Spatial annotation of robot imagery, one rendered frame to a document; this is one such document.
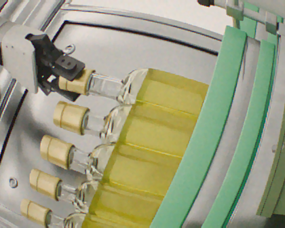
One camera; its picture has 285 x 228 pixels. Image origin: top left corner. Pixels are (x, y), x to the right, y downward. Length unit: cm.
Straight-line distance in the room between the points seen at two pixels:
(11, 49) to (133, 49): 27
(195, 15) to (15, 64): 37
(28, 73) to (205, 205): 40
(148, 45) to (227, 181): 50
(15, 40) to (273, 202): 64
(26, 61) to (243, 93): 34
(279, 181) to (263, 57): 41
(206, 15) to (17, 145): 41
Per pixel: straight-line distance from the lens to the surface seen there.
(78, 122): 102
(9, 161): 117
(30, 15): 138
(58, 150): 99
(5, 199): 113
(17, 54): 109
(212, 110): 87
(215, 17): 132
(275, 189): 55
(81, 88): 106
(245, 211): 78
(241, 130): 86
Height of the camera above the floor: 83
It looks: 13 degrees up
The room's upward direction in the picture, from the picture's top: 75 degrees counter-clockwise
